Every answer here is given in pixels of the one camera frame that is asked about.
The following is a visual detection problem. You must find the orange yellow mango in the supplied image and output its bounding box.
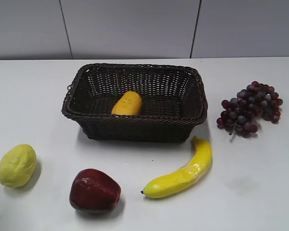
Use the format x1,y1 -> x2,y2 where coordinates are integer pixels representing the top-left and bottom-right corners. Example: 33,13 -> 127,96
111,91 -> 142,116

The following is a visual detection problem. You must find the black woven basket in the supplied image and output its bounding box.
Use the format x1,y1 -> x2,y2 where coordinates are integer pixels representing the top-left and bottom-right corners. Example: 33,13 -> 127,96
62,63 -> 208,142

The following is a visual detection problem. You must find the yellow banana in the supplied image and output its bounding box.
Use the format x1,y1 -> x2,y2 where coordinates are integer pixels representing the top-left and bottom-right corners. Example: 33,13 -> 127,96
141,136 -> 212,199

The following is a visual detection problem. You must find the dark red apple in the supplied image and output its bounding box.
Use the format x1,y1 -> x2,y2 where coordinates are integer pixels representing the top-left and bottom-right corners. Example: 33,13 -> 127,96
69,168 -> 121,213

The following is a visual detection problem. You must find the purple grape bunch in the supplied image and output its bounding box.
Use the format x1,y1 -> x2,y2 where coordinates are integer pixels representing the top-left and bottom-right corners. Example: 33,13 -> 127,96
216,81 -> 283,142

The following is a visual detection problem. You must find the yellow green lemon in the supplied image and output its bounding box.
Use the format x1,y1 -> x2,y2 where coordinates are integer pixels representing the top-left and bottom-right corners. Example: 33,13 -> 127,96
0,144 -> 37,188

